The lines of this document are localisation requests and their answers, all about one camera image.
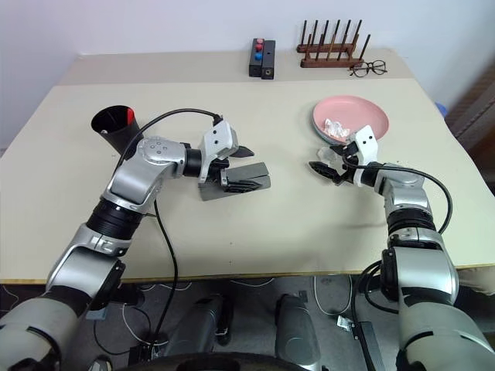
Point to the brown wooden plate rack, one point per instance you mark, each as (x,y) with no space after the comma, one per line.
(328,62)

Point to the dark rounded grey shape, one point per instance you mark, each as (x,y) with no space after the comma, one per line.
(201,324)
(298,332)

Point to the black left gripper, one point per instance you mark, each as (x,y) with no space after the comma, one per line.
(217,171)

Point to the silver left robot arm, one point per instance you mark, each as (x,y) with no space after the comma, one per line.
(131,181)

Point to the black box with coloured buttons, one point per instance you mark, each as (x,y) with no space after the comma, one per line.
(255,65)

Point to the black plastic cup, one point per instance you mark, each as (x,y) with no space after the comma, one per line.
(116,135)

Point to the black-framed clear eyeglasses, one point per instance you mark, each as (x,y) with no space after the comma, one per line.
(377,67)

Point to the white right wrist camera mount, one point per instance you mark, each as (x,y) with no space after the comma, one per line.
(365,145)

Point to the crumpled white plastic wrapper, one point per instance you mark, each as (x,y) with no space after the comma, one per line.
(336,127)

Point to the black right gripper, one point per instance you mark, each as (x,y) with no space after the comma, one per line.
(348,174)

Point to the small blue object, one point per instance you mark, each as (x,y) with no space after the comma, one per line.
(442,109)

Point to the light blue plate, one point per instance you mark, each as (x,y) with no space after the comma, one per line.
(318,130)

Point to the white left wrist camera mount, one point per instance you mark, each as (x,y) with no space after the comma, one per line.
(218,137)

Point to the grey glasses case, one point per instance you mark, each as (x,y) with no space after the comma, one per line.
(210,193)

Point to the black metal bracket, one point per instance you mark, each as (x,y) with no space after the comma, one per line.
(363,344)

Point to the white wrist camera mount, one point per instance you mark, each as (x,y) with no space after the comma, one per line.
(365,145)
(218,137)

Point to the pink plate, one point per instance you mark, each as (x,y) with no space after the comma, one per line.
(348,110)

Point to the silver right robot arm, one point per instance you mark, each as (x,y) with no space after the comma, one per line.
(406,189)

